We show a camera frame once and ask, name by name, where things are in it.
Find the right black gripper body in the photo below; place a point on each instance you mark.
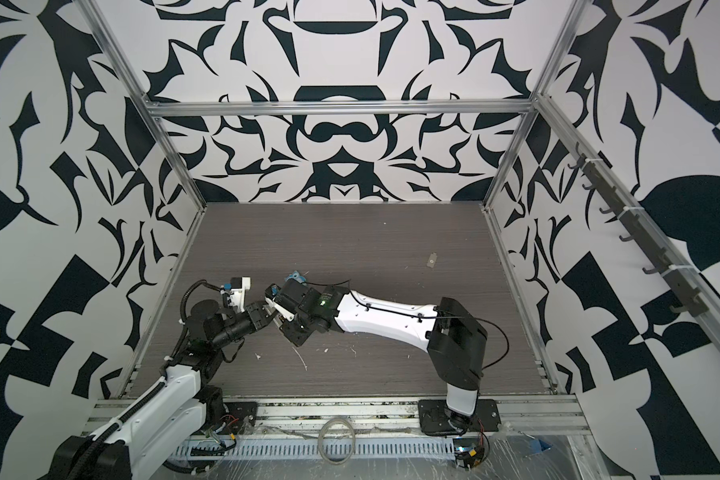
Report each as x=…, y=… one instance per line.
x=299, y=328

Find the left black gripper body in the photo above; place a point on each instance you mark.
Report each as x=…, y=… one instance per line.
x=238, y=326

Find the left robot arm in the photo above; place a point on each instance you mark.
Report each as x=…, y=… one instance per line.
x=135, y=443

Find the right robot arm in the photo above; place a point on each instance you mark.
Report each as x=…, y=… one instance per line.
x=453, y=338

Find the blue owl toy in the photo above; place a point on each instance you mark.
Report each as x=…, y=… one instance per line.
x=297, y=276

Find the blue tape piece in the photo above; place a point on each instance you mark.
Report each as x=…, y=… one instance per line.
x=538, y=446

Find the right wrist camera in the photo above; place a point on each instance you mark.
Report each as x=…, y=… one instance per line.
x=279, y=302

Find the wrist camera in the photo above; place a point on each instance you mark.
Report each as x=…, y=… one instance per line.
x=234, y=293
x=279, y=302

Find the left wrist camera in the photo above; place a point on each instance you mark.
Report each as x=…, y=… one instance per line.
x=234, y=293

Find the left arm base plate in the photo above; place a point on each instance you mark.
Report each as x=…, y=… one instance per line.
x=237, y=417

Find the white slotted cable duct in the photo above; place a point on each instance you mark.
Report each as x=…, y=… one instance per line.
x=307, y=449

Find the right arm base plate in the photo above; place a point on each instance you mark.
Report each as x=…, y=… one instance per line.
x=436, y=419

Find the wall hook rail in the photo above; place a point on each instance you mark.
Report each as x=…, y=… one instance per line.
x=643, y=231

